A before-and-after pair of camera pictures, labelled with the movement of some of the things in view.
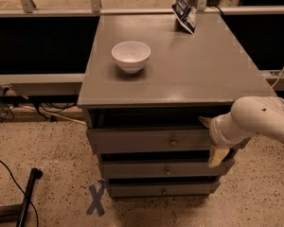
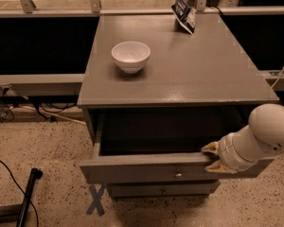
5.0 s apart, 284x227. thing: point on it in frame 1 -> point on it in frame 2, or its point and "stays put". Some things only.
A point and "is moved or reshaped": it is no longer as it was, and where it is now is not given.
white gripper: x=215 y=132 -> x=226 y=154
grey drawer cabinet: x=152 y=85 stays put
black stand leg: x=16 y=213 stays put
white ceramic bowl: x=132 y=56 stays put
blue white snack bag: x=186 y=14 stays put
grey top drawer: x=151 y=130 is moved or reshaped
